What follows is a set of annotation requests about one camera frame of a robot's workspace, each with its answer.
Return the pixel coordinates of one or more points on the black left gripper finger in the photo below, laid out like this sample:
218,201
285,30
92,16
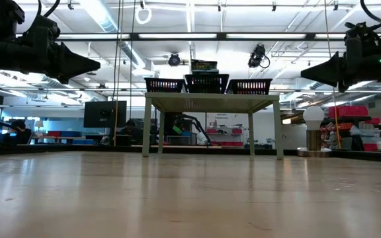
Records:
78,72
74,59

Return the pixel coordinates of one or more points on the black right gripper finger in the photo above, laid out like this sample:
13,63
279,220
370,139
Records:
329,66
326,79

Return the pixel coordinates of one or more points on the black plastic basket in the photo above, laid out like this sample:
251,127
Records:
249,86
164,85
207,84

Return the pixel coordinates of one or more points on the background black robot arm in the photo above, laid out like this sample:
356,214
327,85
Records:
197,127

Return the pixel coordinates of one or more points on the small white desk lamp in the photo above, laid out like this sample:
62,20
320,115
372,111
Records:
39,125

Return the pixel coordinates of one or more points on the red storage bins rack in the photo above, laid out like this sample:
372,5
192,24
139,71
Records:
347,111

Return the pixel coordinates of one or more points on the lamp with white bulb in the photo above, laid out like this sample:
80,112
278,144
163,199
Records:
313,119

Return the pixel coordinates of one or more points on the black monitor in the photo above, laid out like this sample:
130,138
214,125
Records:
104,114

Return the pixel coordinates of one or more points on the person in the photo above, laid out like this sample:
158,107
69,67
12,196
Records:
131,129
20,134

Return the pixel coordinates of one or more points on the red background bin rack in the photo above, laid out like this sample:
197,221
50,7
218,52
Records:
225,137

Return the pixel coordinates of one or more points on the black ceiling camera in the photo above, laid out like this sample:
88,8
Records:
174,60
256,57

